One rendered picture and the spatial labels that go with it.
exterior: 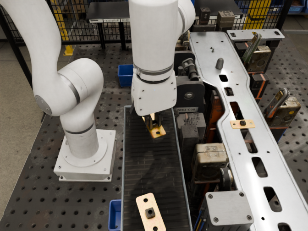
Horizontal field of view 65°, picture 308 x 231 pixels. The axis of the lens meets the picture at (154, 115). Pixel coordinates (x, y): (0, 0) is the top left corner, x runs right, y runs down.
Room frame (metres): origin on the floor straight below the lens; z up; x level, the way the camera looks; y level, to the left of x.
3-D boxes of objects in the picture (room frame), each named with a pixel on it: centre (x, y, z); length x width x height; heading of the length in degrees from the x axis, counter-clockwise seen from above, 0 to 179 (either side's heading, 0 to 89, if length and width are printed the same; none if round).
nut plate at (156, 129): (0.42, 0.00, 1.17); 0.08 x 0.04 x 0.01; 22
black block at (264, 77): (0.84, -0.47, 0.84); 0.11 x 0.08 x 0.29; 94
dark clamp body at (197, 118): (0.51, -0.12, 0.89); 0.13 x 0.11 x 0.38; 94
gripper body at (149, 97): (0.42, 0.00, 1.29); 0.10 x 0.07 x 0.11; 112
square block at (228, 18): (1.30, -0.40, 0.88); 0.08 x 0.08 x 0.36; 4
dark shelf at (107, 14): (1.44, -0.06, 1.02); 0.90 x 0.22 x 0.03; 94
